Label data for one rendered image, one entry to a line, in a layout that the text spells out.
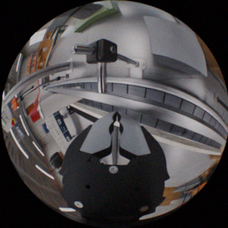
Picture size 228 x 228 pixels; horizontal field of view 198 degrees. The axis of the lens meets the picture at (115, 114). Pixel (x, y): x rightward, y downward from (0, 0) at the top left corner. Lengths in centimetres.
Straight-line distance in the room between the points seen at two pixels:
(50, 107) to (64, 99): 5
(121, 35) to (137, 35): 5
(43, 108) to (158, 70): 30
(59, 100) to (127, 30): 29
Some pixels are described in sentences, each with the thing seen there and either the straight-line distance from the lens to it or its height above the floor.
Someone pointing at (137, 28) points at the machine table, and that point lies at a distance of 26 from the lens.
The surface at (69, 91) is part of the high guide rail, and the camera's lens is 17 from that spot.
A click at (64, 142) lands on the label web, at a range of 66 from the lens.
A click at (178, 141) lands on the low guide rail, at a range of 16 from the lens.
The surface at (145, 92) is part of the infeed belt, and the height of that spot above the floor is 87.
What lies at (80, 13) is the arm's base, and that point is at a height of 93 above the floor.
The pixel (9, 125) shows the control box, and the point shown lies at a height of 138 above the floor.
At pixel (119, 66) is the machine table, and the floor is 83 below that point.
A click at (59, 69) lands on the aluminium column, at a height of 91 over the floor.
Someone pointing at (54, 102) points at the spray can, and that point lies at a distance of 23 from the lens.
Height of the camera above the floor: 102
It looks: 46 degrees down
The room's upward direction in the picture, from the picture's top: 129 degrees counter-clockwise
